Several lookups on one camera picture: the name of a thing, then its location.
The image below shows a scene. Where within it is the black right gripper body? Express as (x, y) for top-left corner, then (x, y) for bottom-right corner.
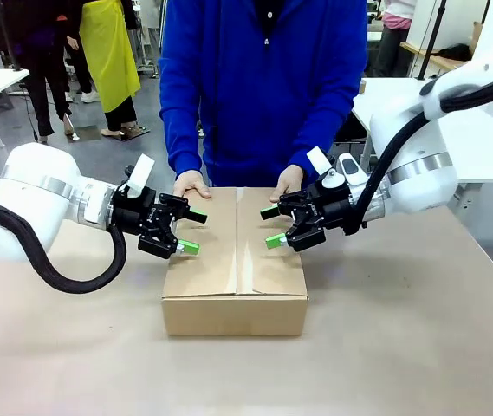
(308, 183), (354, 231)

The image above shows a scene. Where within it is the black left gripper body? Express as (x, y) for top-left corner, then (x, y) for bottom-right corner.
(110, 185), (165, 238)

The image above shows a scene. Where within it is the brown cardboard box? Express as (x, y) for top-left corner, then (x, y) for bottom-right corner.
(160, 185), (309, 338)

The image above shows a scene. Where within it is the person's right forearm blue sleeve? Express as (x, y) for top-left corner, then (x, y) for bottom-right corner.
(158, 99), (207, 179)

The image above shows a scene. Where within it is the person's left forearm blue sleeve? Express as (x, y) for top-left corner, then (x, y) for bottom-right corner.
(292, 97), (356, 175)

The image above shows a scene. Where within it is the person's left hand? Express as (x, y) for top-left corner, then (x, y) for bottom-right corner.
(269, 164), (306, 204)

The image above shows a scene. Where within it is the person's right hand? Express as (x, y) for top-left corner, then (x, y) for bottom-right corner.
(172, 169), (213, 200)

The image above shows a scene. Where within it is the black floor mat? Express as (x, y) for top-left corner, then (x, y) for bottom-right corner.
(114, 124), (152, 142)
(65, 125), (101, 142)

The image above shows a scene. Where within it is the person in blue jacket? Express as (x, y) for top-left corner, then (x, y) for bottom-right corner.
(158, 0), (369, 191)

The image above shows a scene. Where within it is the person in yellow apron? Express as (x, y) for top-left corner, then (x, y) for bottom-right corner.
(77, 0), (143, 140)

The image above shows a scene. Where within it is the person in black clothes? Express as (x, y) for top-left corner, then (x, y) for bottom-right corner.
(1, 0), (95, 144)

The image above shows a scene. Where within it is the person in pink top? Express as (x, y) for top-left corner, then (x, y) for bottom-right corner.
(375, 0), (418, 80)

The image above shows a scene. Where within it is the wooden desk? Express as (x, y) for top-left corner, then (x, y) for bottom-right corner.
(399, 41), (472, 80)

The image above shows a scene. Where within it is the black tripod pole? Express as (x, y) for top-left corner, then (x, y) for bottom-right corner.
(416, 0), (449, 82)

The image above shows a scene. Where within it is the black bag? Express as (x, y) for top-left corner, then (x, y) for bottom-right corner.
(436, 42), (475, 62)

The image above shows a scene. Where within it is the black stand pole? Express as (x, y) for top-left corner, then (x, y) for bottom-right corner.
(0, 0), (25, 73)

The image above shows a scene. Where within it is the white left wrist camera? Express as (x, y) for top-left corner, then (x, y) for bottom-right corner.
(125, 153), (157, 200)

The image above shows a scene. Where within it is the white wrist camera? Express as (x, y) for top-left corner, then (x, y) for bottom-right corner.
(125, 153), (157, 200)
(306, 146), (343, 190)

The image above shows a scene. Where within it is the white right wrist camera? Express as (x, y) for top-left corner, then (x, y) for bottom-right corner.
(306, 146), (343, 190)

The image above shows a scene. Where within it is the black sleeved left arm cable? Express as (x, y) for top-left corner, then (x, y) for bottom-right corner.
(0, 190), (128, 296)

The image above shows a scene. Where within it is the black sleeved arm cable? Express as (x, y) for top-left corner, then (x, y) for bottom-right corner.
(344, 68), (493, 237)
(0, 190), (128, 296)

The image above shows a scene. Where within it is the black sleeved right arm cable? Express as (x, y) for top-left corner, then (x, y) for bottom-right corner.
(344, 68), (493, 237)

